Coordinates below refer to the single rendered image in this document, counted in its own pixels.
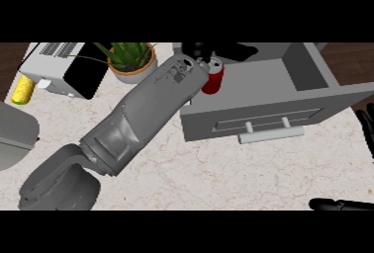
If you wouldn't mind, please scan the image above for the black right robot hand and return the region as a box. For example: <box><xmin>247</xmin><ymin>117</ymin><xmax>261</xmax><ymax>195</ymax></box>
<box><xmin>309</xmin><ymin>102</ymin><xmax>374</xmax><ymax>211</ymax></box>

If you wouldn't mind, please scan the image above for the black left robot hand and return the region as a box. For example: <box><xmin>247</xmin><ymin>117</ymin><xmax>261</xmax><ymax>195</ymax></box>
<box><xmin>182</xmin><ymin>42</ymin><xmax>260</xmax><ymax>65</ymax></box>

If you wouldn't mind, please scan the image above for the red can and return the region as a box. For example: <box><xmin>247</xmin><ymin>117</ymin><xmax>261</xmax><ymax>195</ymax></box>
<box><xmin>199</xmin><ymin>57</ymin><xmax>226</xmax><ymax>96</ymax></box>

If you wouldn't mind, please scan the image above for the grey open drawer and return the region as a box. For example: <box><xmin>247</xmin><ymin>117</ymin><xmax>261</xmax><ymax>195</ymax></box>
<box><xmin>173</xmin><ymin>42</ymin><xmax>374</xmax><ymax>115</ymax></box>

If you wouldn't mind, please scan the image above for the grey drawer front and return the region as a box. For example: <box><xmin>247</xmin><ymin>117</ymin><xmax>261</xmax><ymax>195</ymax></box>
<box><xmin>179</xmin><ymin>82</ymin><xmax>374</xmax><ymax>143</ymax></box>

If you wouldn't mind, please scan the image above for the green plant in terracotta pot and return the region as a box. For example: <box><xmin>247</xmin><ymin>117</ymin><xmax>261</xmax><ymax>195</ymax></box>
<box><xmin>66</xmin><ymin>42</ymin><xmax>161</xmax><ymax>85</ymax></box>

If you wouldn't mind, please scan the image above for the yellow corn cob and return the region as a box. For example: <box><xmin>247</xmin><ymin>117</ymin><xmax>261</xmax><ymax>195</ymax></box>
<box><xmin>10</xmin><ymin>73</ymin><xmax>38</xmax><ymax>106</ymax></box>

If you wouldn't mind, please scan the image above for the grey rounded appliance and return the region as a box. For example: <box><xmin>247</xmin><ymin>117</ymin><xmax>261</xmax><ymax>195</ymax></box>
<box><xmin>0</xmin><ymin>101</ymin><xmax>41</xmax><ymax>172</ymax></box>

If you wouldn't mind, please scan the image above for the pale grey drawer handle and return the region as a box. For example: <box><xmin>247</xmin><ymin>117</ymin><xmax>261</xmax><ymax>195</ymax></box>
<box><xmin>236</xmin><ymin>117</ymin><xmax>307</xmax><ymax>145</ymax></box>

